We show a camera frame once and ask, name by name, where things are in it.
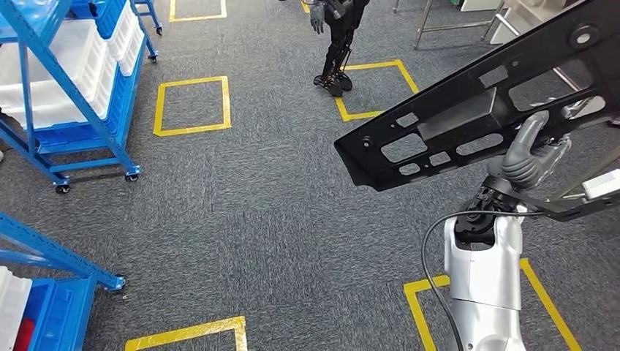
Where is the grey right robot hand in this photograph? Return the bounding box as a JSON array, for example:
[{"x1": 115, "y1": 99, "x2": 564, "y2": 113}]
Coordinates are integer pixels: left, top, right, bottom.
[{"x1": 486, "y1": 96, "x2": 606, "y2": 191}]

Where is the black humanoid robot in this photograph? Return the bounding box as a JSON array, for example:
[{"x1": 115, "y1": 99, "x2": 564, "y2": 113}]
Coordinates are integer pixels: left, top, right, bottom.
[{"x1": 278, "y1": 0, "x2": 371, "y2": 98}]

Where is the steel workbench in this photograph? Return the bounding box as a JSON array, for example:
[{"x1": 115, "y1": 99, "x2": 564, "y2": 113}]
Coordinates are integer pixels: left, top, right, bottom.
[{"x1": 491, "y1": 0, "x2": 620, "y2": 200}]

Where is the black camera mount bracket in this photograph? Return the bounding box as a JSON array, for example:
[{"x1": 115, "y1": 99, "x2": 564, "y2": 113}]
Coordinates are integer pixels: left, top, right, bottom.
[{"x1": 482, "y1": 176, "x2": 620, "y2": 224}]

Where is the blue metal shelf rack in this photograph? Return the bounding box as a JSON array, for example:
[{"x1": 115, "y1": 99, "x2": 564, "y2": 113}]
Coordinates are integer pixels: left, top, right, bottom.
[{"x1": 0, "y1": 211, "x2": 128, "y2": 351}]

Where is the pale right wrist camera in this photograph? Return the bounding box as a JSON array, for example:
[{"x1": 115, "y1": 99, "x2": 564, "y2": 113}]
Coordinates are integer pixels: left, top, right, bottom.
[{"x1": 582, "y1": 169, "x2": 620, "y2": 200}]

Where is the red plastic part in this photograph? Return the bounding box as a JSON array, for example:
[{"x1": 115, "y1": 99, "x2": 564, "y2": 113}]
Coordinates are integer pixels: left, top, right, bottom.
[{"x1": 13, "y1": 317, "x2": 36, "y2": 351}]

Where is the blue wheeled shelf rack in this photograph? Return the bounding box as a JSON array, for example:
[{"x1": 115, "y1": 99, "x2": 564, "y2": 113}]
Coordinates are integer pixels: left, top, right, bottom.
[{"x1": 0, "y1": 0, "x2": 163, "y2": 196}]

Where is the blue plastic bin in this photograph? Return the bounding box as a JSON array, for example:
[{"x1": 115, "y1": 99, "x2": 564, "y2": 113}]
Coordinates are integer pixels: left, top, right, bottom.
[
  {"x1": 26, "y1": 278, "x2": 98, "y2": 351},
  {"x1": 34, "y1": 45, "x2": 146, "y2": 154},
  {"x1": 71, "y1": 0, "x2": 128, "y2": 39}
]

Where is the black plastic plate bracket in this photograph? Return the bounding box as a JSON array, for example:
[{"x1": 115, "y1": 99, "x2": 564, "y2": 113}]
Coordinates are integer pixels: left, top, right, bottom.
[{"x1": 334, "y1": 0, "x2": 620, "y2": 192}]

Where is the large white plastic bin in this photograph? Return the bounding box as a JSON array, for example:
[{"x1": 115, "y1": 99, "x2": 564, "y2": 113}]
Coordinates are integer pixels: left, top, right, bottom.
[
  {"x1": 0, "y1": 72, "x2": 118, "y2": 129},
  {"x1": 0, "y1": 19, "x2": 108, "y2": 86}
]

